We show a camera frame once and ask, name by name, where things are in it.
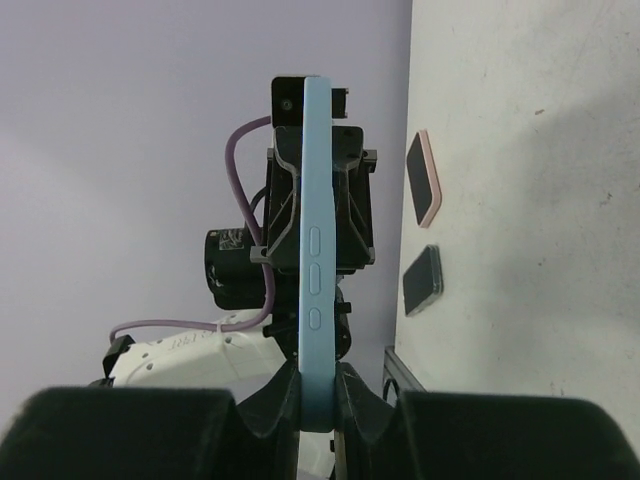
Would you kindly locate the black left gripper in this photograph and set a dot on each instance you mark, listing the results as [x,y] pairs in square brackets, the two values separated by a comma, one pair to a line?
[234,260]

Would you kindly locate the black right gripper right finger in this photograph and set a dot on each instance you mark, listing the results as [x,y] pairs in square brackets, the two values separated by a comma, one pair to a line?
[428,435]

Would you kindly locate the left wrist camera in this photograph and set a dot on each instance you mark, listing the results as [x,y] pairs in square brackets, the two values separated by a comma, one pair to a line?
[287,99]

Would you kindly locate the light blue phone case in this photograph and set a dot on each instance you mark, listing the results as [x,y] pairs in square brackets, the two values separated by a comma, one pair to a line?
[316,342]

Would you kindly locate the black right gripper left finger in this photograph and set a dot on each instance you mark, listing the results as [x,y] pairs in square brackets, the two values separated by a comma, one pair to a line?
[153,433]

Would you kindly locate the phone in clear case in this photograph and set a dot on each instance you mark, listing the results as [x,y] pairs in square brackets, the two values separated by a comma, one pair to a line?
[422,282]

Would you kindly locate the teal phone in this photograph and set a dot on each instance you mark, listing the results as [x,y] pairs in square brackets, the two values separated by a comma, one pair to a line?
[297,225]

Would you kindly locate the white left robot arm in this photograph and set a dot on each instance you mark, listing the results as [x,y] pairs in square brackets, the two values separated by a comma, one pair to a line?
[196,358]

